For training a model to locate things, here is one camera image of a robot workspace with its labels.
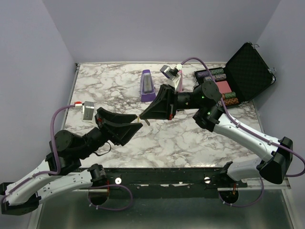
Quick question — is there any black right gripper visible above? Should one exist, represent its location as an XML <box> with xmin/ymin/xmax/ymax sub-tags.
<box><xmin>140</xmin><ymin>84</ymin><xmax>203</xmax><ymax>121</ymax></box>

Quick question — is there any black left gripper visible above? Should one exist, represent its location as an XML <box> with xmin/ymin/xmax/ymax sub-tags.
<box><xmin>77</xmin><ymin>107</ymin><xmax>144</xmax><ymax>160</ymax></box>

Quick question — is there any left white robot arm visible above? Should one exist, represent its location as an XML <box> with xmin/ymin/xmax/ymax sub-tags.
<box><xmin>0</xmin><ymin>102</ymin><xmax>142</xmax><ymax>216</ymax></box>

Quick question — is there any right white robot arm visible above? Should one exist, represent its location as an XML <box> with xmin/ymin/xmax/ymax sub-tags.
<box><xmin>139</xmin><ymin>81</ymin><xmax>293</xmax><ymax>187</ymax></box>

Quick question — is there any purple metronome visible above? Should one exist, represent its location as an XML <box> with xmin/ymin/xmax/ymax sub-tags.
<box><xmin>140</xmin><ymin>69</ymin><xmax>156</xmax><ymax>102</ymax></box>

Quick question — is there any pink metronome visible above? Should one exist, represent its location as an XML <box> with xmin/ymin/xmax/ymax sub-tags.
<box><xmin>176</xmin><ymin>70</ymin><xmax>183</xmax><ymax>92</ymax></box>

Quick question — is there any pink card deck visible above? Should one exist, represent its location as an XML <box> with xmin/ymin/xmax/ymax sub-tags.
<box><xmin>216</xmin><ymin>81</ymin><xmax>232</xmax><ymax>94</ymax></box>

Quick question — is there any black poker chip case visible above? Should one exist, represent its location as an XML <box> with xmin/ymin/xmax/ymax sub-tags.
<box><xmin>209</xmin><ymin>42</ymin><xmax>276</xmax><ymax>109</ymax></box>

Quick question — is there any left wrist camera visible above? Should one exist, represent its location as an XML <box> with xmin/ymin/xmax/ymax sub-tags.
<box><xmin>82</xmin><ymin>101</ymin><xmax>95</xmax><ymax>125</ymax></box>

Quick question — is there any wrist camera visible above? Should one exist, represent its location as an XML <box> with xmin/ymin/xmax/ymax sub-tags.
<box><xmin>82</xmin><ymin>101</ymin><xmax>95</xmax><ymax>125</ymax></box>
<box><xmin>160</xmin><ymin>63</ymin><xmax>182</xmax><ymax>90</ymax></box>

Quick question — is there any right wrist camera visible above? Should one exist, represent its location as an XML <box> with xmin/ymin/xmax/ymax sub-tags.
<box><xmin>160</xmin><ymin>63</ymin><xmax>182</xmax><ymax>90</ymax></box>

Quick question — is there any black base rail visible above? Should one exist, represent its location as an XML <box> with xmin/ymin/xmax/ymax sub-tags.
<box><xmin>78</xmin><ymin>167</ymin><xmax>248</xmax><ymax>200</ymax></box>

